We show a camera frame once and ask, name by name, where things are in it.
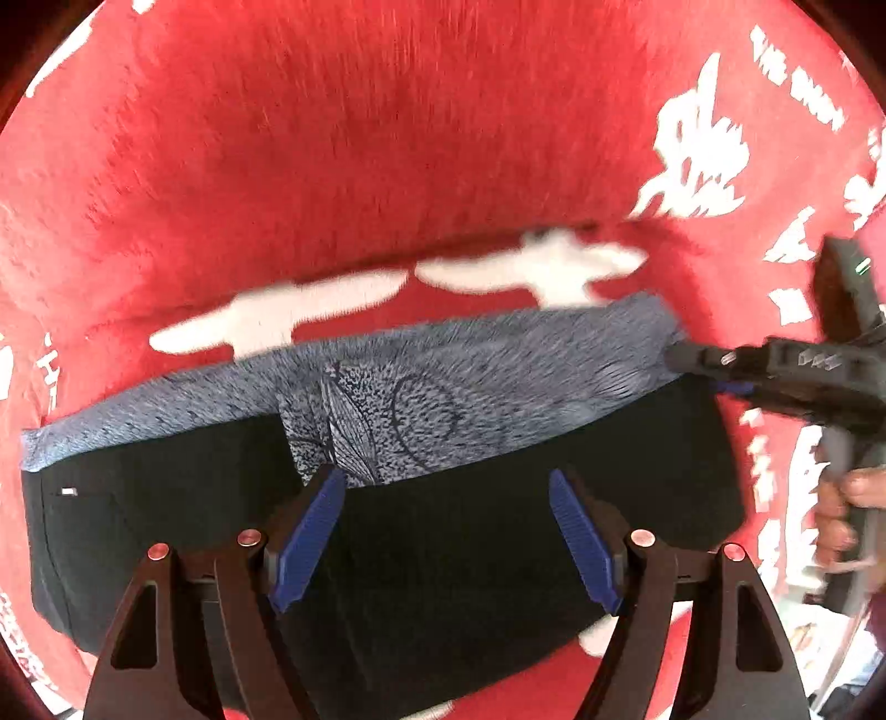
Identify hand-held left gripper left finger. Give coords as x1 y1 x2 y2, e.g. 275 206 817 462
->
83 465 348 720

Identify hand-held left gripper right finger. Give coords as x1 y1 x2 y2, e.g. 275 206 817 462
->
548 467 812 720

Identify black pants with patterned waistband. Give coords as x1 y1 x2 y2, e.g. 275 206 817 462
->
19 291 754 716

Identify person's right hand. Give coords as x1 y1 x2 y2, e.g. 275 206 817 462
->
811 465 886 574

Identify red printed blanket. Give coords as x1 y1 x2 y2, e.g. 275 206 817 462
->
0 0 886 720

